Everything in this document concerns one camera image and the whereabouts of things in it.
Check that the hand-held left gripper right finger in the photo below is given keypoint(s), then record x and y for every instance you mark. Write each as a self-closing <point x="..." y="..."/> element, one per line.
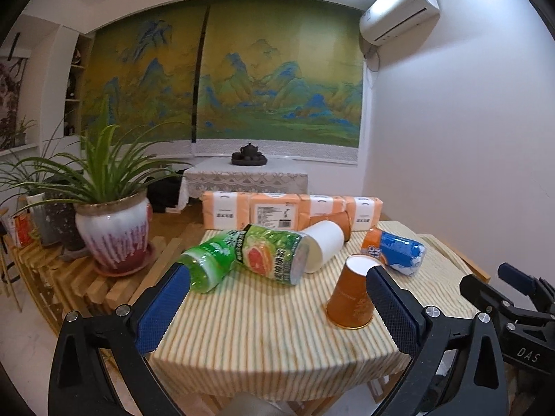
<point x="392" y="312"/>

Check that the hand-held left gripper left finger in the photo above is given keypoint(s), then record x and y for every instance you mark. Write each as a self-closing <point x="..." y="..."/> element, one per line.
<point x="164" y="310"/>

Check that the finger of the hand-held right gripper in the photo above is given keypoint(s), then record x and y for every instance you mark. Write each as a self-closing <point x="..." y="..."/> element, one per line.
<point x="517" y="276"/>
<point x="479" y="290"/>

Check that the white paper cup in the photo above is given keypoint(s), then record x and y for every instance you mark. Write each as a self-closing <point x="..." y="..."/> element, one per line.
<point x="323" y="245"/>

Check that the orange paper cup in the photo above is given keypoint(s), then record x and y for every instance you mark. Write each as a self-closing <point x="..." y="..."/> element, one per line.
<point x="336" y="222"/>
<point x="347" y="297"/>

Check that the terracotta plant saucer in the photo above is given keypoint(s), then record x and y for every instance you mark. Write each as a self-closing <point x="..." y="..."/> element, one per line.
<point x="130" y="266"/>

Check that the orange and blue drink bottle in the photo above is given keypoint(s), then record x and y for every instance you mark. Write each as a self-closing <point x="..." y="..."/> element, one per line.
<point x="396" y="252"/>

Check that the green plastic bottle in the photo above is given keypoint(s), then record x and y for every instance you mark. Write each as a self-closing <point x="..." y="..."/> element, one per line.
<point x="210" y="262"/>

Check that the wooden slatted bench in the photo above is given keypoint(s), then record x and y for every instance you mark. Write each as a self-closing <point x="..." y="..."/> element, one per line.
<point x="82" y="286"/>

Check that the striped yellow tablecloth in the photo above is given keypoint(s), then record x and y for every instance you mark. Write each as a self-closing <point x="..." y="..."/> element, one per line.
<point x="260" y="327"/>

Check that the plant in white red pot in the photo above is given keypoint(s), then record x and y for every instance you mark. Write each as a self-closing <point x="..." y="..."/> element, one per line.
<point x="110" y="225"/>

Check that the orange tissue pack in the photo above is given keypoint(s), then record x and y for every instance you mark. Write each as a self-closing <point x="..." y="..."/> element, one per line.
<point x="275" y="210"/>
<point x="364" y="212"/>
<point x="225" y="210"/>
<point x="323" y="206"/>

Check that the black bag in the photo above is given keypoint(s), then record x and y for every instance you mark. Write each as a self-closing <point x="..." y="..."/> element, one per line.
<point x="167" y="193"/>

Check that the grapefruit label drink bottle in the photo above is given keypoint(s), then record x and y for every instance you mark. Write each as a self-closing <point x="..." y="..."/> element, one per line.
<point x="273" y="255"/>

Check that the plant in grey speckled pot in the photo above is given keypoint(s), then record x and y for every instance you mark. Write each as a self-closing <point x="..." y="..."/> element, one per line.
<point x="56" y="221"/>

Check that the table with lace cloth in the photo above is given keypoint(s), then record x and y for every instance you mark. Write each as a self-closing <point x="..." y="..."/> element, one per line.
<point x="247" y="177"/>

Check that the orange packet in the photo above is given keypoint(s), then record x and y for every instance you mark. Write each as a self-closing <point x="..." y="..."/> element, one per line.
<point x="21" y="229"/>

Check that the dark tea tray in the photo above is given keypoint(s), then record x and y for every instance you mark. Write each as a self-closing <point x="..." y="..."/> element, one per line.
<point x="248" y="160"/>

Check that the dark teapot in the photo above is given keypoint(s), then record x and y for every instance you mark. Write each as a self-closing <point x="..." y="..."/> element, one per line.
<point x="249" y="149"/>

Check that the narrow landscape painting blind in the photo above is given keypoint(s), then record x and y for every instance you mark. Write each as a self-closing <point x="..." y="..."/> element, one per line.
<point x="138" y="82"/>

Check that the wide landscape painting blind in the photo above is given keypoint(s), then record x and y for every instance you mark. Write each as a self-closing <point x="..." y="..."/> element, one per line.
<point x="282" y="78"/>

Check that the white air conditioner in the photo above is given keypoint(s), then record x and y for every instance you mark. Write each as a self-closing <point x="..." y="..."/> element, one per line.
<point x="396" y="8"/>

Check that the white wall shelf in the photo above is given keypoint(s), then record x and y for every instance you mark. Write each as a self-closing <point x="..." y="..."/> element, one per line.
<point x="76" y="86"/>

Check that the hanging wall scroll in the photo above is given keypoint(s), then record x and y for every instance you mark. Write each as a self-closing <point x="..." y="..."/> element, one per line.
<point x="9" y="104"/>

